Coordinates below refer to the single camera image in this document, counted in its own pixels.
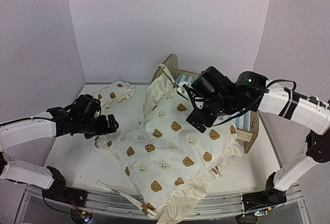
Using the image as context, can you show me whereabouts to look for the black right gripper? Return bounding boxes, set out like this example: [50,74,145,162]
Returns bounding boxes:
[187,97,236,133]

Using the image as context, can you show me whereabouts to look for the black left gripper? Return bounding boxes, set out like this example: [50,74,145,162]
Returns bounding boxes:
[76,114,118,139]

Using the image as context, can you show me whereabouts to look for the large bear print cushion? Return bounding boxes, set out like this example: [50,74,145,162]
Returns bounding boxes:
[89,63,243,222]

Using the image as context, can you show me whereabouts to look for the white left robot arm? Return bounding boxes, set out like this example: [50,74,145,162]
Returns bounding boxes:
[1,94,119,207]

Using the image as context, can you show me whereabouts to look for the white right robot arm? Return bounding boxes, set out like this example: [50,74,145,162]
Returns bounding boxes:
[183,66,329,213]

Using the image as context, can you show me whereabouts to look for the blue striped bed mattress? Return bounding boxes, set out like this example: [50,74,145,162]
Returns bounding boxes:
[175,72,253,131]

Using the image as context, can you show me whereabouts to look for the small bear print pillow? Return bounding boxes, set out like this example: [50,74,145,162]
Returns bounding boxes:
[91,81,136,110]

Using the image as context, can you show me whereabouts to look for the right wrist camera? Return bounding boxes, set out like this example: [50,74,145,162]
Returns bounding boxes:
[176,81,196,102]

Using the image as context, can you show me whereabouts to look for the wooden pet bed frame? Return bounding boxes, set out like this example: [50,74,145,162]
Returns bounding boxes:
[149,53,260,154]

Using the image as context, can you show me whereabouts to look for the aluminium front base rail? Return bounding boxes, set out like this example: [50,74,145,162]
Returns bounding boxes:
[15,178,310,223]

